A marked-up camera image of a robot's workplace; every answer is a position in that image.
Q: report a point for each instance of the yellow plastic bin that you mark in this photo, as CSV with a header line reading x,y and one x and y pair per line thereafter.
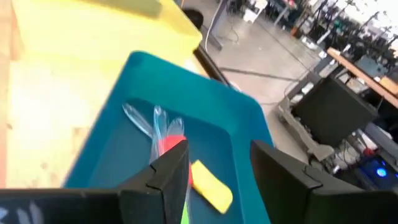
x,y
93,31

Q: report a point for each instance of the wooden workbench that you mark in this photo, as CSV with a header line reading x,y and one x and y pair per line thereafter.
x,y
357,70

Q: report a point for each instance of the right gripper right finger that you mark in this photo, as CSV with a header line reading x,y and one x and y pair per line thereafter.
x,y
286,193

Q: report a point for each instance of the black computer monitor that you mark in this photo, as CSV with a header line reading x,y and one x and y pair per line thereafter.
x,y
332,109

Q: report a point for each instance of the black device blue light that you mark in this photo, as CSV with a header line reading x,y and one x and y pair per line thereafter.
x,y
381,172

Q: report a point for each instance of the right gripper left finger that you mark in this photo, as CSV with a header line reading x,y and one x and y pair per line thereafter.
x,y
164,193

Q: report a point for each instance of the blue plastic bin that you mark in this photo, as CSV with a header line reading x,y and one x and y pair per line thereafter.
x,y
192,93

